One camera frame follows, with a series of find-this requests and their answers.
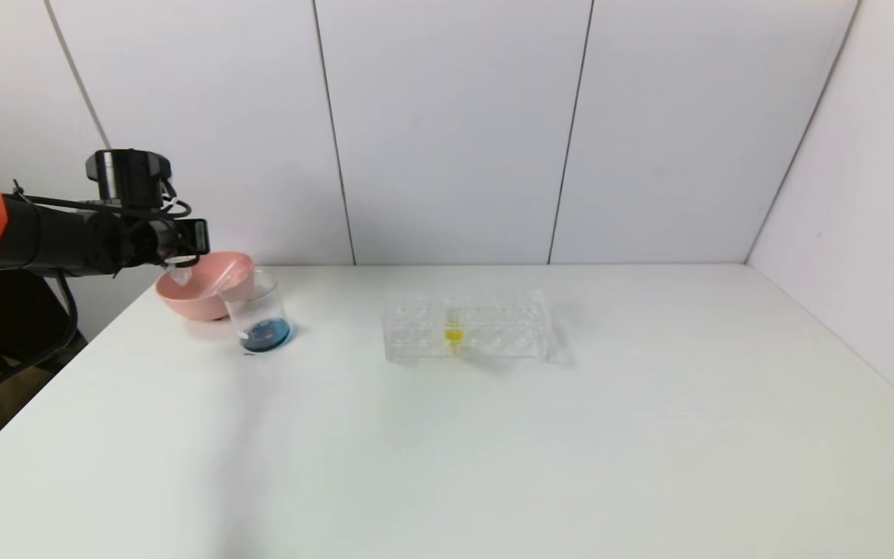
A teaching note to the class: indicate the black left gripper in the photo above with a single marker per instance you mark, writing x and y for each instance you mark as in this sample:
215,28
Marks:
197,236

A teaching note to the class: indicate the test tube with blue pigment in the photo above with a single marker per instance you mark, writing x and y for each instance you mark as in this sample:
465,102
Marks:
181,272

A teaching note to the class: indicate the test tube with red pigment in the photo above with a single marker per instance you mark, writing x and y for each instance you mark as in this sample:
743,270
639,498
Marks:
231,276

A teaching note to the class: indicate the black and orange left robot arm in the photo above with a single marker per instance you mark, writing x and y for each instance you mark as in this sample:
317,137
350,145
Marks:
59,241

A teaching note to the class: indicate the test tube with yellow pigment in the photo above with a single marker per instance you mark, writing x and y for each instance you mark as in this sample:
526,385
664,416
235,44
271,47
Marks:
453,335

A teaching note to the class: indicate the clear acrylic test tube rack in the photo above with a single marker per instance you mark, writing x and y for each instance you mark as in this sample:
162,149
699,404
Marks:
486,351

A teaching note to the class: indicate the pink plastic bowl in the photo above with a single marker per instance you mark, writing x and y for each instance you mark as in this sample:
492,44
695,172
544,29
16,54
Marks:
195,291

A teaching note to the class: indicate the clear glass beaker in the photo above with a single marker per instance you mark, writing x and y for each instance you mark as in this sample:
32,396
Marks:
267,334

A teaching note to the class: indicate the black background furniture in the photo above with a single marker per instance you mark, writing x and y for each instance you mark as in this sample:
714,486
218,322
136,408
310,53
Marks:
28,310

